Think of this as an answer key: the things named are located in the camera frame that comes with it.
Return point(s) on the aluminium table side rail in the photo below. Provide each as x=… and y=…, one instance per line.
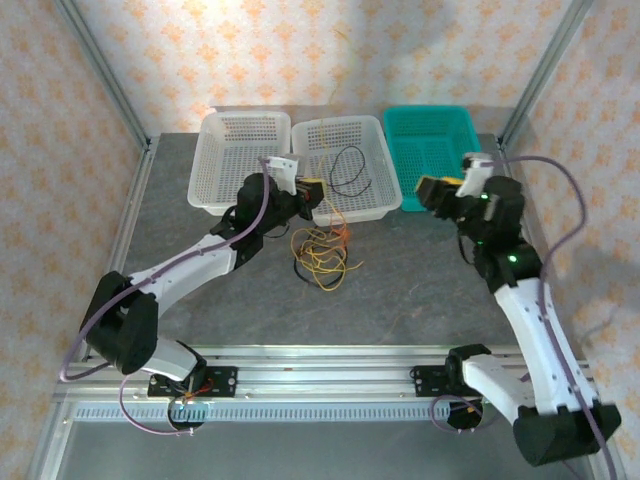
x=132, y=210
x=504, y=147

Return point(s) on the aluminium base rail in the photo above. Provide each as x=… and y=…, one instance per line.
x=325, y=380

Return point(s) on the teal plastic mesh basket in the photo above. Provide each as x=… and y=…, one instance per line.
x=425, y=145

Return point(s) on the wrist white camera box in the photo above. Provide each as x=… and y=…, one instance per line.
x=285, y=170
x=475, y=172

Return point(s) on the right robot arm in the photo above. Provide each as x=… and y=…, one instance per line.
x=545, y=350

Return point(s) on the aluminium frame post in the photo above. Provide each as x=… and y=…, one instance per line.
x=95, y=50
x=555, y=50

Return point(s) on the base electronics board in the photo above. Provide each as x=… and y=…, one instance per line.
x=192, y=411
x=467, y=417

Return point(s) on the white plastic mesh basket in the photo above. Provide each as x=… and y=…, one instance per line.
x=225, y=160
x=310, y=150

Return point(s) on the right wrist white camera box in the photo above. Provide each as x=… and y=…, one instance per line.
x=475, y=172

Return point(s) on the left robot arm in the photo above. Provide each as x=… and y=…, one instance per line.
x=190, y=267

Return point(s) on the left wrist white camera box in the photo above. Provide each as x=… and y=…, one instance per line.
x=285, y=170

